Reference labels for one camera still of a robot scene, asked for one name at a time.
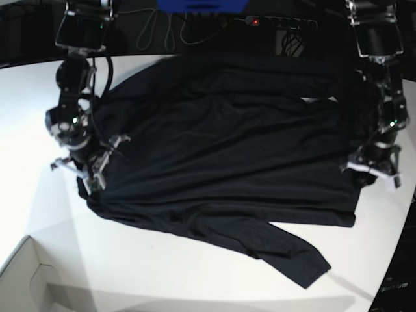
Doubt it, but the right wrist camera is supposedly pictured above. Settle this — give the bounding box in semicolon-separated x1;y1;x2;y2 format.
83;178;101;195

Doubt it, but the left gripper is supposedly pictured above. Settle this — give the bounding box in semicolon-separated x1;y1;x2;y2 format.
341;142;402;192

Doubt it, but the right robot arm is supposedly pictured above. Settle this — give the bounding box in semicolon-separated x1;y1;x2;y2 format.
45;1;130;195

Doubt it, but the blue bin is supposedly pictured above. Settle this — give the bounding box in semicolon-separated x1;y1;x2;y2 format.
157;0;248;13

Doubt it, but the black power strip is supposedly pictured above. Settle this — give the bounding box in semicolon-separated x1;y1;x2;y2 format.
244;15;318;29

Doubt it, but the black t-shirt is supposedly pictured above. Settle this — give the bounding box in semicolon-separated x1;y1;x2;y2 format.
77;54;368;288

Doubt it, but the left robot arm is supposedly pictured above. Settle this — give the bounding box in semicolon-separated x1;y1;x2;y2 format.
344;1;410;192

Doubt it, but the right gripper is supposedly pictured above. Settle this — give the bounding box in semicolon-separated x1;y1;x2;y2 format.
50;135;131;190

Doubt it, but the white cardboard box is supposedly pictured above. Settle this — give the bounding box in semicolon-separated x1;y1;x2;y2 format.
1;236;97;311

